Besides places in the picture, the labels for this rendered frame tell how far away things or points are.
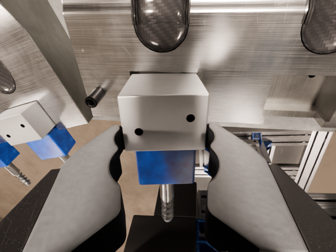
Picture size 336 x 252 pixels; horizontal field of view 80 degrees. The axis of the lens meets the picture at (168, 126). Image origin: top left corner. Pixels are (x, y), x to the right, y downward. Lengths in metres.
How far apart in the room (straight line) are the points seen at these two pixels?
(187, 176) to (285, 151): 1.08
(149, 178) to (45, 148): 0.18
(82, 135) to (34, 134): 1.31
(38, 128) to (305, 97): 0.28
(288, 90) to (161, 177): 0.14
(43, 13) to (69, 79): 0.07
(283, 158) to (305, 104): 1.03
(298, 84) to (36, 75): 0.25
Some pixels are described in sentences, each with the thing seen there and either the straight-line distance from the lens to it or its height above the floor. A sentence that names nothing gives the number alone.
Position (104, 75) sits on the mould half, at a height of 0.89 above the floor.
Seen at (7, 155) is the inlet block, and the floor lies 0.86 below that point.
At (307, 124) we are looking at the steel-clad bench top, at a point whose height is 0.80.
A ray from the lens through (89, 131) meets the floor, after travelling 1.53.
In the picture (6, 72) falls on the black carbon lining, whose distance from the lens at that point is 0.29.
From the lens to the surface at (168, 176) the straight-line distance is 0.15.
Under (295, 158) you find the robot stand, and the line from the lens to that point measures 1.27.
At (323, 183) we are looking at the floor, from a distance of 1.87.
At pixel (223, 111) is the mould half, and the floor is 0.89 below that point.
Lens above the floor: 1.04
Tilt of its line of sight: 53 degrees down
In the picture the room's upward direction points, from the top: 168 degrees counter-clockwise
